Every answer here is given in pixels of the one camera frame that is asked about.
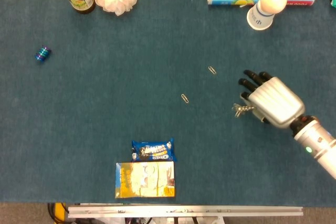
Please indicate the shiny metal threaded screw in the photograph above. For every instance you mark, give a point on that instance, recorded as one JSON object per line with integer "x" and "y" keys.
{"x": 248, "y": 108}

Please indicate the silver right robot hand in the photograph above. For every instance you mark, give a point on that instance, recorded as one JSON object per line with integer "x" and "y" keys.
{"x": 275, "y": 100}

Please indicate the yellow frame part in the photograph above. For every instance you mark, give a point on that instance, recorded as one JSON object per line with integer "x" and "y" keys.
{"x": 60, "y": 211}

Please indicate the yellow blue cocoa box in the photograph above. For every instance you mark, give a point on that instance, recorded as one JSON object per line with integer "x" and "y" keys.
{"x": 145, "y": 180}

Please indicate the pale egg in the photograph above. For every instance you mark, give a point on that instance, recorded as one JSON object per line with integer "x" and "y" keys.
{"x": 274, "y": 0}

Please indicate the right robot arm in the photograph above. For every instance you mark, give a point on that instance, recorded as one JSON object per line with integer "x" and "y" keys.
{"x": 315, "y": 142}

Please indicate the blue Oreo cookie pack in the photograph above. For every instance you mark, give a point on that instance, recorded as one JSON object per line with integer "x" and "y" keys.
{"x": 153, "y": 150}

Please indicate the aluminium profile rail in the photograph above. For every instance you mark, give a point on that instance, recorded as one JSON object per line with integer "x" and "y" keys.
{"x": 183, "y": 211}

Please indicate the white paper cup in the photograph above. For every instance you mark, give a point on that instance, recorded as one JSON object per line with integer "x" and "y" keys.
{"x": 258, "y": 19}

